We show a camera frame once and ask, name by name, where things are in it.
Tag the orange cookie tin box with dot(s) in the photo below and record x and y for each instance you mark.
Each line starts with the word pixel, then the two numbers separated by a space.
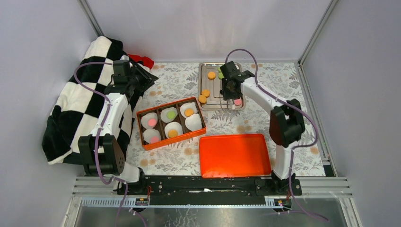
pixel 187 134

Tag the orange tin lid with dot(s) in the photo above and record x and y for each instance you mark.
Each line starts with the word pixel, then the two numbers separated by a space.
pixel 241 155

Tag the pink cookie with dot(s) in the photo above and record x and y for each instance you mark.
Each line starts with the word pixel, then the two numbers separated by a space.
pixel 154 139
pixel 238 102
pixel 152 122

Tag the white paper cup liner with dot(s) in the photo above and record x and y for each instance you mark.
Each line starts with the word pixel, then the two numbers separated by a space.
pixel 193 122
pixel 188 105
pixel 149 133
pixel 173 126
pixel 164 112
pixel 146 117

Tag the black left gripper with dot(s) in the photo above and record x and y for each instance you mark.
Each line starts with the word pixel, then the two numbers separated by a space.
pixel 147 80

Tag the stainless steel tray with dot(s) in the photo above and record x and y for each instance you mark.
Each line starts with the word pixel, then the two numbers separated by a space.
pixel 215 101

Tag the steel tongs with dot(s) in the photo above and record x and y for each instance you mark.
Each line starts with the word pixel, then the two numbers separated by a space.
pixel 231 104

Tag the floral patterned tablecloth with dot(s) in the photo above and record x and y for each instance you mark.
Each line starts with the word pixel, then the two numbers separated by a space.
pixel 177 81

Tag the black white checkered blanket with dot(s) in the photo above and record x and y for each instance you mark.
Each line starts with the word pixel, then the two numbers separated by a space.
pixel 77 109

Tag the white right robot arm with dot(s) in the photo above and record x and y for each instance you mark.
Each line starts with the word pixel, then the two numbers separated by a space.
pixel 286 120

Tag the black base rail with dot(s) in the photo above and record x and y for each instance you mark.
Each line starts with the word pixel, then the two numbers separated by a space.
pixel 196 190

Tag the orange cookie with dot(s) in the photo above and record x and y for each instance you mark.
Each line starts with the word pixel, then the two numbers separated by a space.
pixel 188 112
pixel 211 75
pixel 172 133
pixel 205 93

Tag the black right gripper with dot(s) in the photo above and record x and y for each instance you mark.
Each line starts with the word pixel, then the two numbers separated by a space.
pixel 226 95

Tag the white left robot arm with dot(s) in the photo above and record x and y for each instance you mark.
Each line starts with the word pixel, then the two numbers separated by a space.
pixel 100 151

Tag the red cloth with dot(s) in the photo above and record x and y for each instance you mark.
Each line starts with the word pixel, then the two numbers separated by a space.
pixel 144 60

